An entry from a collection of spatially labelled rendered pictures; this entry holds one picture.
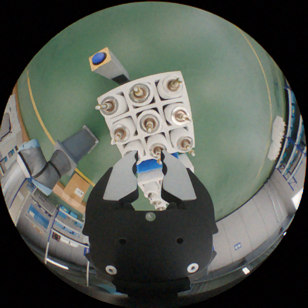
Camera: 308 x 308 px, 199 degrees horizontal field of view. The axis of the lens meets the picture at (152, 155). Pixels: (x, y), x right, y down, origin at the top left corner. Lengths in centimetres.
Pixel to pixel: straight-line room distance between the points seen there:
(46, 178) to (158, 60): 85
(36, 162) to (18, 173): 11
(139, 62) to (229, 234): 666
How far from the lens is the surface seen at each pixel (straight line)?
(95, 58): 34
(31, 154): 46
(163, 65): 64
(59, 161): 53
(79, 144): 61
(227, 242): 635
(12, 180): 46
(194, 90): 65
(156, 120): 33
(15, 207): 659
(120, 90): 42
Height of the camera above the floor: 57
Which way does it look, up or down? 58 degrees down
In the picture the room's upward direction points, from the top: 177 degrees clockwise
